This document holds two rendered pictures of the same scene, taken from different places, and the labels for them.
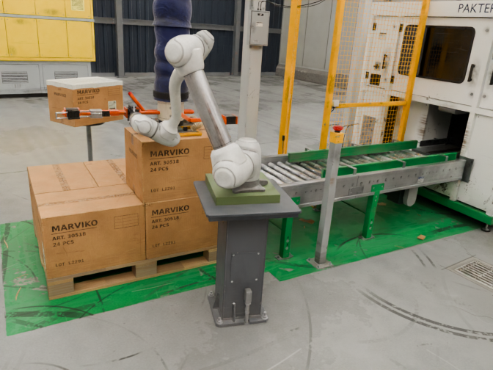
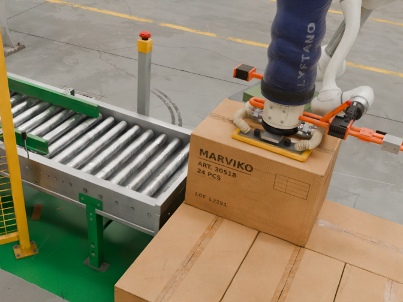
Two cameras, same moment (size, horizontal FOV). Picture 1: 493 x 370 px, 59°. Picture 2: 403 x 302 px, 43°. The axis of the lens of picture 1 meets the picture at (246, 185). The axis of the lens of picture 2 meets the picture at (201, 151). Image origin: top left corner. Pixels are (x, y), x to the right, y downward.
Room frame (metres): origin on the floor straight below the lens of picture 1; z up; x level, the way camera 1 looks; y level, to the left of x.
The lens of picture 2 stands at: (4.27, 1.86, 2.11)
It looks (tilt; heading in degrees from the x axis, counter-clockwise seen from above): 33 degrees down; 232
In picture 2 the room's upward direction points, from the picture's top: 6 degrees clockwise
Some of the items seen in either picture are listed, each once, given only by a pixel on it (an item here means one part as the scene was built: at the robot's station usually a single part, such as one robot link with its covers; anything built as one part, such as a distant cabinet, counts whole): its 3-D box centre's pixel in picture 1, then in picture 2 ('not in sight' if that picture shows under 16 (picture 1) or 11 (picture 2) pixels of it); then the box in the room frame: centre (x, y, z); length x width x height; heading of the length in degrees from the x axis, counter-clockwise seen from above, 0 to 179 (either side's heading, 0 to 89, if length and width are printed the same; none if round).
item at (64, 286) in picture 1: (126, 237); not in sight; (2.93, 0.88, 0.07); 1.20 x 1.00 x 0.14; 121
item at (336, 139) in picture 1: (327, 200); (143, 114); (2.87, -0.59, 0.50); 0.07 x 0.07 x 1.00; 31
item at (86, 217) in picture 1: (125, 204); (286, 291); (2.93, 0.88, 0.34); 1.20 x 1.00 x 0.40; 121
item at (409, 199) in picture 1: (399, 184); not in sight; (3.93, -1.46, 0.30); 0.53 x 0.39 x 0.22; 31
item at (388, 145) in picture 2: (95, 113); (391, 144); (2.59, 0.94, 1.08); 0.07 x 0.07 x 0.04; 27
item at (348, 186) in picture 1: (371, 183); (49, 99); (3.32, -1.01, 0.50); 2.31 x 0.05 x 0.19; 121
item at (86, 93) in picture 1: (86, 100); not in sight; (4.42, 1.68, 0.82); 0.60 x 0.40 x 0.40; 147
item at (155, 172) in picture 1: (177, 160); (262, 168); (2.83, 0.48, 0.74); 0.60 x 0.40 x 0.40; 121
